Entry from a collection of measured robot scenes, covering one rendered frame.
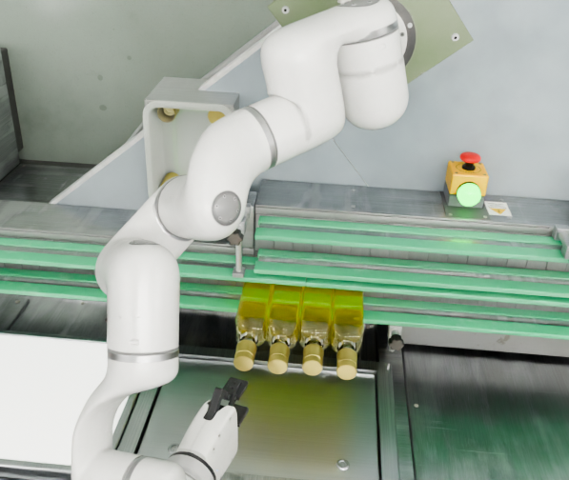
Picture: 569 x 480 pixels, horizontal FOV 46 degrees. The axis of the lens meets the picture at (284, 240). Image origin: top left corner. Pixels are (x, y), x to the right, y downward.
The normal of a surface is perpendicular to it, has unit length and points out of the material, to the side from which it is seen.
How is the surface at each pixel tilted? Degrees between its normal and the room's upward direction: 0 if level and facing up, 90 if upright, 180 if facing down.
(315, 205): 90
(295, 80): 4
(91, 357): 90
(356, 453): 90
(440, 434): 91
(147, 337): 35
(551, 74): 0
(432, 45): 1
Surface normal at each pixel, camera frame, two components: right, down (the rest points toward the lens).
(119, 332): -0.45, 0.03
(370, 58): 0.01, 0.48
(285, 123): 0.40, -0.07
